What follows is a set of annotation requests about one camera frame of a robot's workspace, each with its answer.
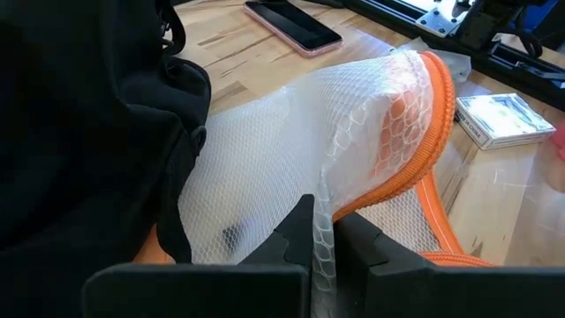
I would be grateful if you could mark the white playing card box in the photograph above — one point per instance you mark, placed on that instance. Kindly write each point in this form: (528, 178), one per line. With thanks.
(503, 119)

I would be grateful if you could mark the white mesh pouch orange trim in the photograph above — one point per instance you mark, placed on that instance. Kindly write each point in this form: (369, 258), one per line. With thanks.
(287, 154)

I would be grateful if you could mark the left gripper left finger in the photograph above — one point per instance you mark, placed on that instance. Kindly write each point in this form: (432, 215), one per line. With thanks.
(198, 291)

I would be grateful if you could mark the clear plastic bag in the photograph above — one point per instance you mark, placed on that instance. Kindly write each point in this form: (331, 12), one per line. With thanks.
(459, 62)

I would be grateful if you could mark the black rectangular phone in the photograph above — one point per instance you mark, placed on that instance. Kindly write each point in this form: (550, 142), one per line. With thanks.
(291, 24)

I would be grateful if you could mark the black aluminium table frame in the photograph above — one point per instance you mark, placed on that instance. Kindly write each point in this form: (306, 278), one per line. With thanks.
(507, 66)

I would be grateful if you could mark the blue box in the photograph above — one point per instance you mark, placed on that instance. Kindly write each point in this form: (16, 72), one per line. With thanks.
(536, 13)

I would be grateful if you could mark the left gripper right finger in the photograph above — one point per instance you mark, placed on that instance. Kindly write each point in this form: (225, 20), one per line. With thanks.
(441, 291)

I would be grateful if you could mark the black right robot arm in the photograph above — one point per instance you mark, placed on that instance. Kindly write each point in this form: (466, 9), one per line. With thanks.
(485, 22)

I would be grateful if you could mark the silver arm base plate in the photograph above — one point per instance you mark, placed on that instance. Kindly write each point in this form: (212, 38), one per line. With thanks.
(439, 20)

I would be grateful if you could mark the black backpack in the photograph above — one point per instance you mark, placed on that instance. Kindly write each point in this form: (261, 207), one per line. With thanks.
(88, 132)

